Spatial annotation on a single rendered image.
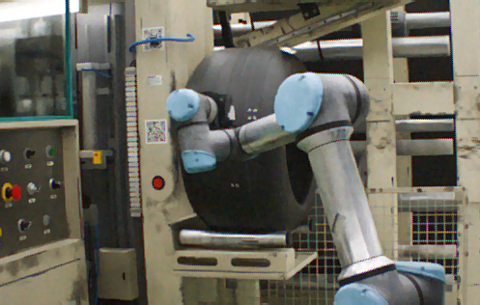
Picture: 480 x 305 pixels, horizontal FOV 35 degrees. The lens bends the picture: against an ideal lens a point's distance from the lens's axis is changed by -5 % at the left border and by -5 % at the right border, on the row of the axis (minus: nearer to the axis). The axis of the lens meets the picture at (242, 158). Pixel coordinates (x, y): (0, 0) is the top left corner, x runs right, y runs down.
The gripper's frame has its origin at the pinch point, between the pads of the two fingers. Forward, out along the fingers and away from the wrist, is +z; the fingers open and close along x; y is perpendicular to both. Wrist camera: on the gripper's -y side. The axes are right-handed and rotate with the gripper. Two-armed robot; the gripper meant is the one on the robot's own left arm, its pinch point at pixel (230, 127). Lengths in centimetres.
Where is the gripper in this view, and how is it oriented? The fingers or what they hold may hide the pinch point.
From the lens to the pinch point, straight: 215.8
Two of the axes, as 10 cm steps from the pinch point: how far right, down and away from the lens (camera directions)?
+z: 3.2, 0.6, 9.5
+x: -9.5, 0.2, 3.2
